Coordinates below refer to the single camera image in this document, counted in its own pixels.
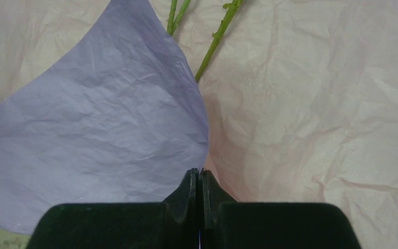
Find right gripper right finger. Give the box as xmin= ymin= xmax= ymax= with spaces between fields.
xmin=198 ymin=170 xmax=361 ymax=248

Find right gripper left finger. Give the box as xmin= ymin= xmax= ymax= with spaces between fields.
xmin=27 ymin=169 xmax=199 ymax=248

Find pink purple wrapping paper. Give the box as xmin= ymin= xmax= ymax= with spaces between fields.
xmin=0 ymin=1 xmax=398 ymax=248

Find white and orange rose stems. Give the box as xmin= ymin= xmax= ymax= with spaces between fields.
xmin=195 ymin=0 xmax=244 ymax=83

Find pink rose stem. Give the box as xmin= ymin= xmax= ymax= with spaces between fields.
xmin=166 ymin=0 xmax=191 ymax=36

